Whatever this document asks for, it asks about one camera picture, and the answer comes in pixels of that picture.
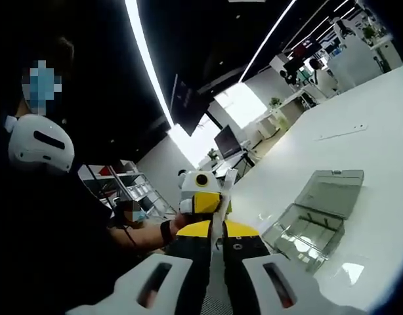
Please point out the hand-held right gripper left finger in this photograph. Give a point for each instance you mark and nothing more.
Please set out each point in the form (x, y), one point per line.
(188, 269)

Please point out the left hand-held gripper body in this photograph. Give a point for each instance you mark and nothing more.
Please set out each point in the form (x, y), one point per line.
(201, 180)

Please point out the person's black shirt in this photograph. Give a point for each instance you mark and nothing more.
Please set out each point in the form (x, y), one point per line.
(57, 213)

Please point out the potted green plant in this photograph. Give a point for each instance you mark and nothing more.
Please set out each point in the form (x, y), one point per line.
(275, 102)
(213, 154)

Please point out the black hanging display panel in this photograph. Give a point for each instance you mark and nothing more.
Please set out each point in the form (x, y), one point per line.
(188, 105)

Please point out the open laptop on stand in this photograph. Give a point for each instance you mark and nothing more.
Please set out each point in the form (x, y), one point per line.
(227, 141)

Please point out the black wristband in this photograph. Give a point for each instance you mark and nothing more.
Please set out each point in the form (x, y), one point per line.
(166, 231)

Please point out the clear plastic guide fixture box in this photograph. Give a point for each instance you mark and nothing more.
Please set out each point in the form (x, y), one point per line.
(329, 193)

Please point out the white chest-worn device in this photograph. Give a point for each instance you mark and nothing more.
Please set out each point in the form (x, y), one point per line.
(40, 141)

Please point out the person's left hand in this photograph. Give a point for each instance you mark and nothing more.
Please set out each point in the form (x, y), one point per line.
(181, 222)

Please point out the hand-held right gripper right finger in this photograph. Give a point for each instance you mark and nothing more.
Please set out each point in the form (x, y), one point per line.
(241, 256)

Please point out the metal storage shelf rack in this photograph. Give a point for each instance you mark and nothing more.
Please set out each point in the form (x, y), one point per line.
(136, 188)

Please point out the long ceiling light strip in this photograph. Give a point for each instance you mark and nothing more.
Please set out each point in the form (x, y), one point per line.
(268, 40)
(150, 65)

